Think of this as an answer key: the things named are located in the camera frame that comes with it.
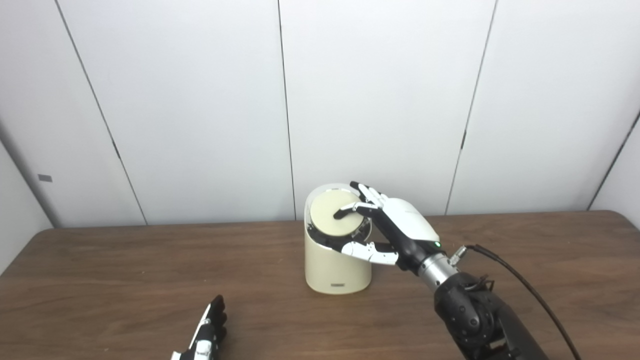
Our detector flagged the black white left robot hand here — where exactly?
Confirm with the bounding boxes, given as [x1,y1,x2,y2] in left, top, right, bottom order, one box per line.
[171,294,228,360]

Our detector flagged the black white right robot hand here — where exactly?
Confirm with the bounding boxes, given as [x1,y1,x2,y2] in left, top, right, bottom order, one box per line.
[332,181,443,273]

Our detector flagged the round cream bin lid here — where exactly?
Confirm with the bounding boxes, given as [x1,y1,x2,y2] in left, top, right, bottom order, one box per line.
[309,190,368,237]

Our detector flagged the cream-colored bin body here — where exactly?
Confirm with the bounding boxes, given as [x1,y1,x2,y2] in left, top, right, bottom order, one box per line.
[303,183,373,295]

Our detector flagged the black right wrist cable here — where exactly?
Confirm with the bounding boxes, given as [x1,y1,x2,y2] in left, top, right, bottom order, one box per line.
[448,244,583,360]

